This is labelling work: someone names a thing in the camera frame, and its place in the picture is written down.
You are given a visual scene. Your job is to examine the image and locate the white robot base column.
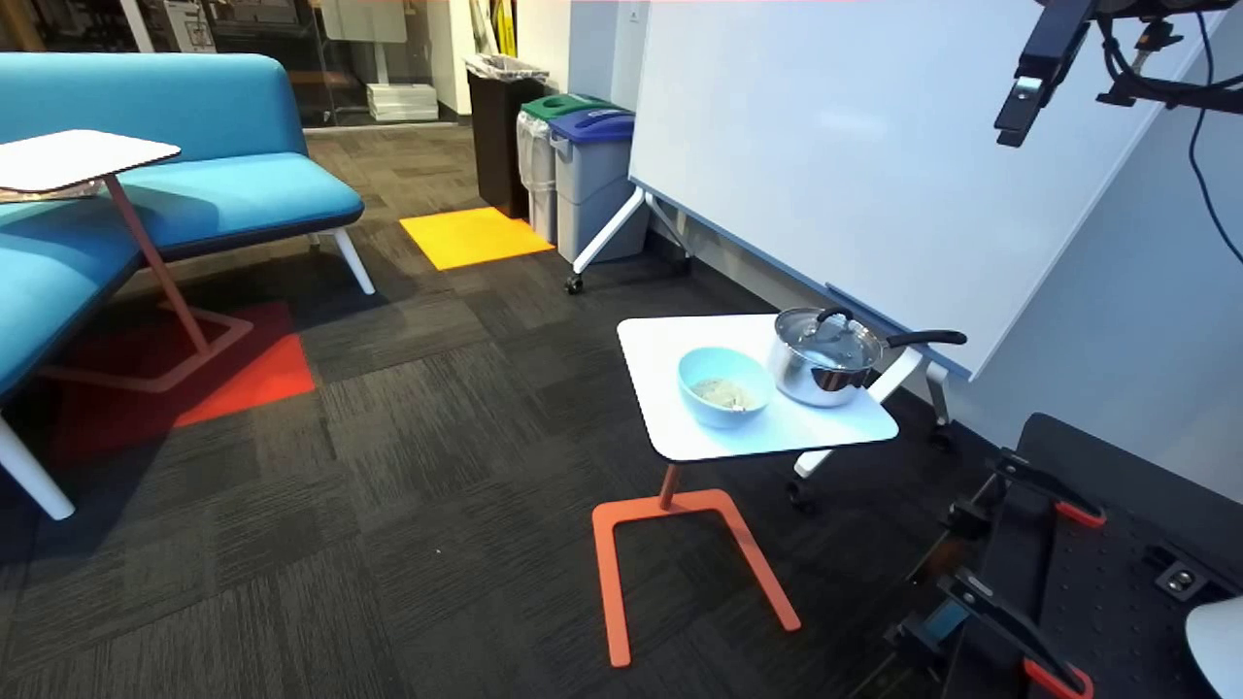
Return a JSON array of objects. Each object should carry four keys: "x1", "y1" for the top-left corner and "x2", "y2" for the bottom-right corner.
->
[{"x1": 1182, "y1": 594, "x2": 1243, "y2": 699}]

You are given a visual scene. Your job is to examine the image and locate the beige food in bowl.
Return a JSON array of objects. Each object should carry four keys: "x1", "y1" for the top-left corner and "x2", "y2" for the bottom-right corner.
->
[{"x1": 690, "y1": 374, "x2": 761, "y2": 414}]

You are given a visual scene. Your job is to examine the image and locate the light blue bowl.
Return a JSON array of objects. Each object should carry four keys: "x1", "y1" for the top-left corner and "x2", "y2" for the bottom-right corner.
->
[{"x1": 674, "y1": 341, "x2": 777, "y2": 435}]

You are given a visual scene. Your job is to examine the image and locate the white side table orange base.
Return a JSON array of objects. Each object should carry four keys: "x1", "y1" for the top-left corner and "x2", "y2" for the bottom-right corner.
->
[{"x1": 587, "y1": 312, "x2": 903, "y2": 672}]

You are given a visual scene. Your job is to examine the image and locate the grey bin blue lid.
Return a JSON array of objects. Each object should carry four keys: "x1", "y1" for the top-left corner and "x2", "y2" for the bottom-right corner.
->
[{"x1": 546, "y1": 104, "x2": 651, "y2": 268}]

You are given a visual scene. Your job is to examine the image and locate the grey bin green lid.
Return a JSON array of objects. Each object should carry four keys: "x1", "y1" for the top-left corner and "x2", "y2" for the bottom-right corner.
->
[{"x1": 514, "y1": 88, "x2": 615, "y2": 243}]

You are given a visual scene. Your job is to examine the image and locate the glass pot lid black knob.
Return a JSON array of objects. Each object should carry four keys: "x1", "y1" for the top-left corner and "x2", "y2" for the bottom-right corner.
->
[{"x1": 771, "y1": 304, "x2": 893, "y2": 376}]

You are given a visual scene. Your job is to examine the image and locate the black trash bin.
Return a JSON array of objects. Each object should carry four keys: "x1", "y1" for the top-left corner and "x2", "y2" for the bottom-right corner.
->
[{"x1": 463, "y1": 53, "x2": 556, "y2": 221}]

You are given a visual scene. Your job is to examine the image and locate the large rolling whiteboard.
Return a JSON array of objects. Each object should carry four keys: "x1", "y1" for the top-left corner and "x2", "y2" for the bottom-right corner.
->
[{"x1": 563, "y1": 0, "x2": 1230, "y2": 487}]

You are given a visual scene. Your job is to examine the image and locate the white sign stand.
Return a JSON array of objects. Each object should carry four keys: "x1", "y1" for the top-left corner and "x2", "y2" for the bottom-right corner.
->
[{"x1": 314, "y1": 0, "x2": 444, "y2": 127}]

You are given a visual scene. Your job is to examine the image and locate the blue corner sofa white legs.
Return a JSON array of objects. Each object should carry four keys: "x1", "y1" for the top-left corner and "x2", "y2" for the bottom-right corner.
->
[{"x1": 0, "y1": 49, "x2": 382, "y2": 523}]

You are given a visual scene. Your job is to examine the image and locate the black perforated breadboard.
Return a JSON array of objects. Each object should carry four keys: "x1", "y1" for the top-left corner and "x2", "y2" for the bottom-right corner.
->
[{"x1": 940, "y1": 413, "x2": 1243, "y2": 699}]

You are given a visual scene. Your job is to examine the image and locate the small grey metal block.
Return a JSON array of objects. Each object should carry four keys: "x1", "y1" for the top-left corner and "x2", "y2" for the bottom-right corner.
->
[{"x1": 1149, "y1": 549, "x2": 1217, "y2": 606}]

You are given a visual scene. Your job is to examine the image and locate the steel pot black handle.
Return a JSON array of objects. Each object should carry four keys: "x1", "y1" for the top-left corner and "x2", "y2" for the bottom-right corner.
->
[{"x1": 769, "y1": 304, "x2": 971, "y2": 413}]

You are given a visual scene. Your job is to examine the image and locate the black clamp red handle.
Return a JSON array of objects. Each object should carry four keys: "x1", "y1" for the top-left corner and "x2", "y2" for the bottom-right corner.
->
[
  {"x1": 890, "y1": 568, "x2": 1098, "y2": 699},
  {"x1": 946, "y1": 445, "x2": 1116, "y2": 550}
]

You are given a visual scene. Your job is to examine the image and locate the black camera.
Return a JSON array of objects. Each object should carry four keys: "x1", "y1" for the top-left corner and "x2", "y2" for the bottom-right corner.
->
[{"x1": 990, "y1": 0, "x2": 1098, "y2": 153}]

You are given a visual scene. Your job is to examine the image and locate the white side table red frame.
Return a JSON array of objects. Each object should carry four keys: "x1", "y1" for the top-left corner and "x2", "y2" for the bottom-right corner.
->
[{"x1": 0, "y1": 123, "x2": 256, "y2": 396}]

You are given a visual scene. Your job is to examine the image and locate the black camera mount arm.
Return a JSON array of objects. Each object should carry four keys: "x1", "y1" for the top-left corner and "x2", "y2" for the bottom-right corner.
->
[{"x1": 1085, "y1": 0, "x2": 1243, "y2": 115}]

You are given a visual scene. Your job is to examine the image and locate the thin black camera cable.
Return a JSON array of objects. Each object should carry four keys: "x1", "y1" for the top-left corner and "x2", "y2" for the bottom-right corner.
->
[{"x1": 1182, "y1": 10, "x2": 1243, "y2": 273}]

